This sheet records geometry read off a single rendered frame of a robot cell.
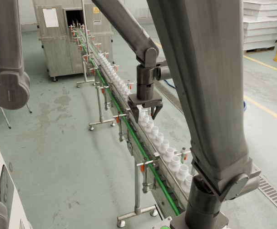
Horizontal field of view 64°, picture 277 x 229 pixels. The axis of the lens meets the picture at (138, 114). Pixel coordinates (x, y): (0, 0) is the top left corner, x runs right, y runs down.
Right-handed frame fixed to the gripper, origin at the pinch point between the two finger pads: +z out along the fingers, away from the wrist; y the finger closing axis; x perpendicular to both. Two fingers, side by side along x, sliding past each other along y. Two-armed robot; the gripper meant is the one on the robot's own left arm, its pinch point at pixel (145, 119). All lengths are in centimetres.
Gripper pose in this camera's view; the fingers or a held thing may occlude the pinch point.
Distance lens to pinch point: 79.1
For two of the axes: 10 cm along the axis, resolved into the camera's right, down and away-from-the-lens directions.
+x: 3.4, 5.0, -7.9
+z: 0.0, 8.4, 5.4
